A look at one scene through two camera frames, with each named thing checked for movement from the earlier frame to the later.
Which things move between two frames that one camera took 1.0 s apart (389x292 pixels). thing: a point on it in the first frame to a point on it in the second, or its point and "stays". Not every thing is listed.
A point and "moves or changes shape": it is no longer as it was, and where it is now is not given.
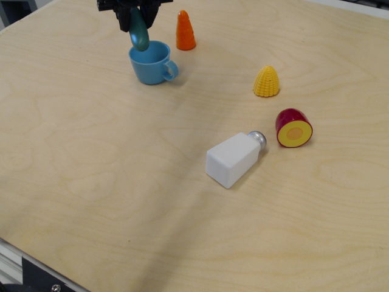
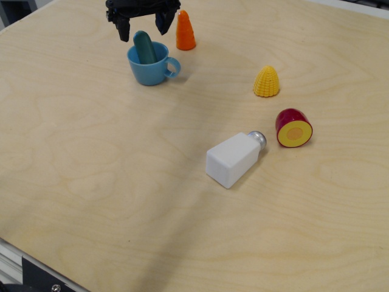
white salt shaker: x=227 y=162 stays
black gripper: x=148 y=8 to x=119 y=12
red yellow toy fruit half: x=293 y=129 stays
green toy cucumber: x=138 y=30 moves or changes shape
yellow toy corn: x=266 y=83 stays
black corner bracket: x=32 y=274 stays
